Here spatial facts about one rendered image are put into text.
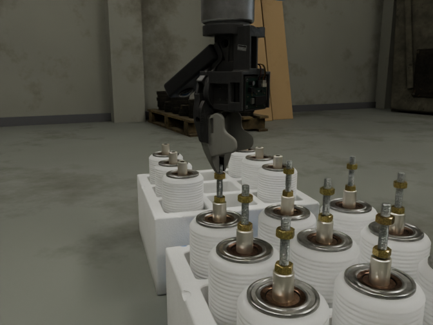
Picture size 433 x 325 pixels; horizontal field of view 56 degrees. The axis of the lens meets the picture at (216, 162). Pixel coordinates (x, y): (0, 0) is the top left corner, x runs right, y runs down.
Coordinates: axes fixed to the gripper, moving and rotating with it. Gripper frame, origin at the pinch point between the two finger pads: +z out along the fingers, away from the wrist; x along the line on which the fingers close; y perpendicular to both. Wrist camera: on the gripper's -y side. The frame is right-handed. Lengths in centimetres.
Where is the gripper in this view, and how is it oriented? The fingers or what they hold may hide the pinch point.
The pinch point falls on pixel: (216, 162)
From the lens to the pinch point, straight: 63.1
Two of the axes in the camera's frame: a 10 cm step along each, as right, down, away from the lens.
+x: 6.3, -1.7, 7.6
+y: 7.8, 1.4, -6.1
